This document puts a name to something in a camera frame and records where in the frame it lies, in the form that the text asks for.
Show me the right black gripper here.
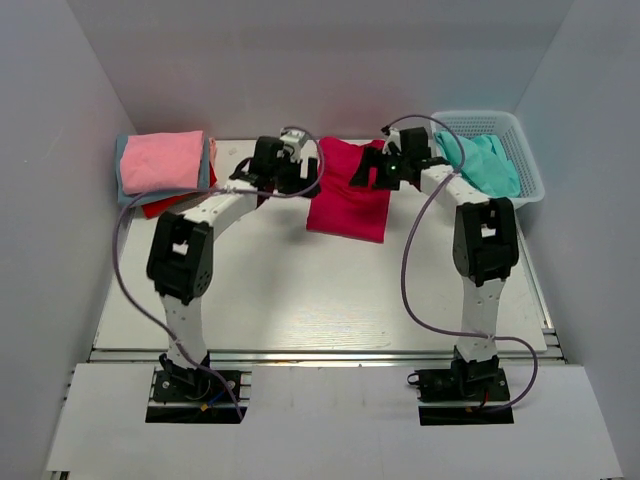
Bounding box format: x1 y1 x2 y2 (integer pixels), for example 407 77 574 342
348 146 410 191

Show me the crimson red t shirt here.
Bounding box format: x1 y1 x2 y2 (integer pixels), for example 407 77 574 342
306 137 391 244

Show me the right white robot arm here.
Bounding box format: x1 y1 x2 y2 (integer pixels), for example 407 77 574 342
349 125 519 399

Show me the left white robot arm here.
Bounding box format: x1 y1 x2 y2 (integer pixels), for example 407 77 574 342
146 127 324 399

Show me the peach folded t shirt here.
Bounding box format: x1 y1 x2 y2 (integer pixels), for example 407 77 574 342
208 137 217 165

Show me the white plastic basket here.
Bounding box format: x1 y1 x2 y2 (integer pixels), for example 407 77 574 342
433 110 545 209

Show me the teal crumpled t shirt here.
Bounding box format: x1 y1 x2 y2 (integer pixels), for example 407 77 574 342
459 134 522 198

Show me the pink folded t shirt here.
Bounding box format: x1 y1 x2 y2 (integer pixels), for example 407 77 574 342
120 130 204 195

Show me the red folded t shirt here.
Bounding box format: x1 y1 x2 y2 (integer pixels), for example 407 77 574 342
142 164 217 219

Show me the grey-blue folded t shirt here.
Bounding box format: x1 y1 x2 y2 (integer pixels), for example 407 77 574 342
115 134 210 207

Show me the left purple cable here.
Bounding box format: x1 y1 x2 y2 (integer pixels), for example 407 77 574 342
113 124 327 424

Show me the purple cable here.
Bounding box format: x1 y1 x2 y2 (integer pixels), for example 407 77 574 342
113 124 327 424
382 114 540 414

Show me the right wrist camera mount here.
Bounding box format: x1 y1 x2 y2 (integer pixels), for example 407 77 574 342
381 125 401 155

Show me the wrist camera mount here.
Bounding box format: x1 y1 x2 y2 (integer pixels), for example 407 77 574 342
381 125 401 155
279 127 310 163

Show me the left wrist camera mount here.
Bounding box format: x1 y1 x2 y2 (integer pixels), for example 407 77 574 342
279 127 310 163

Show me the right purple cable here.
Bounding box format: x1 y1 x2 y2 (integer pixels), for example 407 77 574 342
382 114 540 414

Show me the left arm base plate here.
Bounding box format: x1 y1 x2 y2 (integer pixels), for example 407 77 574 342
145 354 251 425

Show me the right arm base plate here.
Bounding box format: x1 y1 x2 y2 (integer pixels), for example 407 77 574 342
407 360 514 426

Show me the aluminium table edge rail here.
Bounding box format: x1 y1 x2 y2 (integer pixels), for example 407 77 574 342
87 347 566 369

